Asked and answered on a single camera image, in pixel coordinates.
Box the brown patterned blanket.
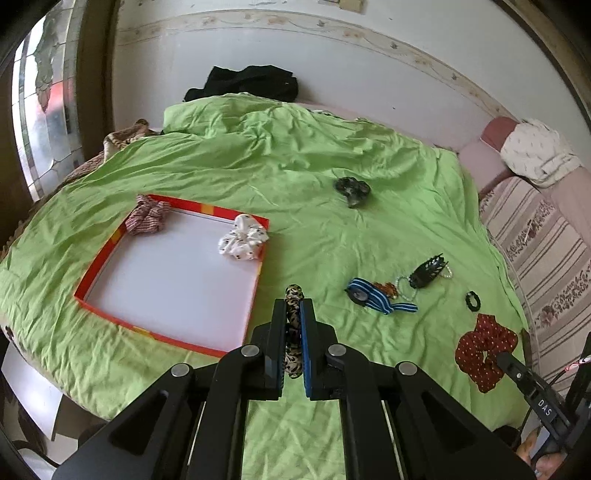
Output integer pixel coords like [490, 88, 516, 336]
[65, 119, 160, 183]

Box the white floral cloth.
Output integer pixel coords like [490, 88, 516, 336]
[501, 119, 580, 188]

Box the green blanket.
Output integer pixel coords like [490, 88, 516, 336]
[0, 92, 529, 480]

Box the black claw hair clip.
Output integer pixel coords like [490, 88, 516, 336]
[409, 253, 450, 289]

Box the red polka dot scrunchie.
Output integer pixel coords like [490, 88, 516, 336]
[455, 314, 519, 394]

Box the pink bolster pillow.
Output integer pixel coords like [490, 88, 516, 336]
[458, 116, 591, 227]

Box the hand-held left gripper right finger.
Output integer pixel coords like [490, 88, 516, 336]
[300, 299, 536, 480]

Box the white dotted scrunchie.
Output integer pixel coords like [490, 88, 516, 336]
[218, 214, 269, 263]

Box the white board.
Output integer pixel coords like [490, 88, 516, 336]
[0, 344, 63, 441]

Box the black cloth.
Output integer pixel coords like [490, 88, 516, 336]
[184, 65, 298, 103]

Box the blue striped hair bow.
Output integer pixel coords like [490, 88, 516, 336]
[344, 278, 419, 315]

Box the leopard print scrunchie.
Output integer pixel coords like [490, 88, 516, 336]
[283, 285, 306, 380]

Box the dark patterned scrunchie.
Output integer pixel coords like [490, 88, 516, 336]
[334, 176, 371, 209]

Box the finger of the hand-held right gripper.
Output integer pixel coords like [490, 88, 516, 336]
[496, 352, 568, 430]

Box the pearl bracelet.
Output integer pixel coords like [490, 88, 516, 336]
[394, 265, 454, 301]

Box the red cardboard box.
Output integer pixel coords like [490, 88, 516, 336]
[74, 194, 270, 358]

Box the patterned glass window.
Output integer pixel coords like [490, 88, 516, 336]
[11, 0, 86, 204]

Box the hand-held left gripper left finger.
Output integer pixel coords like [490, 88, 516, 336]
[53, 299, 289, 480]

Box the person's right hand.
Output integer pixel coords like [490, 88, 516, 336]
[517, 427, 568, 480]

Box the red striped scrunchie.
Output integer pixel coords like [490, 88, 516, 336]
[126, 195, 171, 236]

